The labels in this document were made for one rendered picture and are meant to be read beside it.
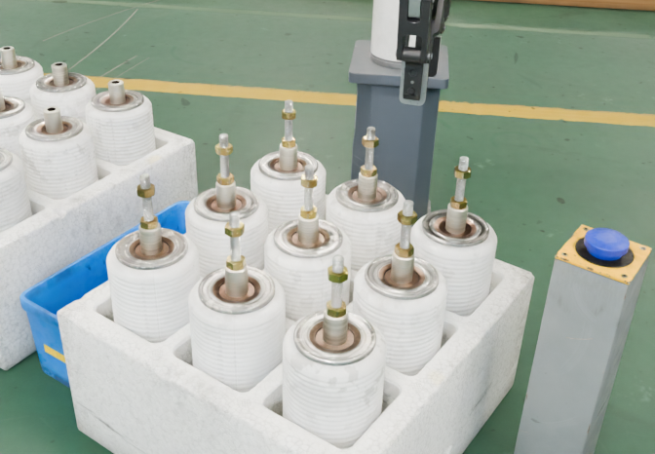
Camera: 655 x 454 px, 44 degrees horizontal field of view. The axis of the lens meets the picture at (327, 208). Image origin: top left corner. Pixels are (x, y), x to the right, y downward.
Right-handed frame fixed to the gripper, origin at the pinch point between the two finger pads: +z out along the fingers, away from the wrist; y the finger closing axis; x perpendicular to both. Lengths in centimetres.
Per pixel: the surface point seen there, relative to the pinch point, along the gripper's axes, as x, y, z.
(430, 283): 3.0, 0.3, 21.7
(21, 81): -67, -35, 23
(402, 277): 0.2, 1.0, 21.1
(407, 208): 0.1, 0.4, 13.6
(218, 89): -59, -96, 47
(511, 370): 13.1, -13.4, 42.8
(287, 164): -18.0, -18.4, 21.1
